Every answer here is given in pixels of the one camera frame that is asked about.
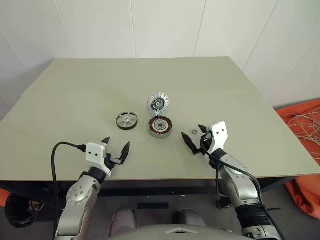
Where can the grey robot torso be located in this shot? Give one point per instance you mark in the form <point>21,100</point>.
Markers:
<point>175,232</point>

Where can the motor stator with copper windings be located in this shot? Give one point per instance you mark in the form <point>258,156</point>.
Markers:
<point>160,124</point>

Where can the grey motor end cover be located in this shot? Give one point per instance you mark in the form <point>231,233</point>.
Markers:
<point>156,103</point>

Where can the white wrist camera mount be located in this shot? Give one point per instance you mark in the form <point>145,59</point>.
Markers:
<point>220,135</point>
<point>95,151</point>

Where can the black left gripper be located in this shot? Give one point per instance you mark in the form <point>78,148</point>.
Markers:
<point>113,160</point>

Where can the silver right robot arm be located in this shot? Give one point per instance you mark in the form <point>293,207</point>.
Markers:
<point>240,185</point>

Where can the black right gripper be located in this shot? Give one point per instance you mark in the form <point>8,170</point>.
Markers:
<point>207,137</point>

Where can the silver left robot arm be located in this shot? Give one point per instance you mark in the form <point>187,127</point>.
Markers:
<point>80,192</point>

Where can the black table frame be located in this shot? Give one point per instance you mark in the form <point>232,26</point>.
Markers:
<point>150,191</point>

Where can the orange fabric piece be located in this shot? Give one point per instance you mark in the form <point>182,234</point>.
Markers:
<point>3,197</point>

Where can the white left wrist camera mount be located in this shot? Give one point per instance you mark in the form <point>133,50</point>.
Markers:
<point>95,151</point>

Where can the black bag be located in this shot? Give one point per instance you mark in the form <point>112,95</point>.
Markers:
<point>20,210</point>

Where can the grey rounded robot leg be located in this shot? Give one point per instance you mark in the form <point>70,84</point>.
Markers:
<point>191,216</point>
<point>123,220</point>

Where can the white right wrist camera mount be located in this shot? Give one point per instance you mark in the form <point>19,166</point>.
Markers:
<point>220,135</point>

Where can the orange fabric bag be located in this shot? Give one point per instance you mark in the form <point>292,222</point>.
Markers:
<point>287,112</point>
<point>305,195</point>

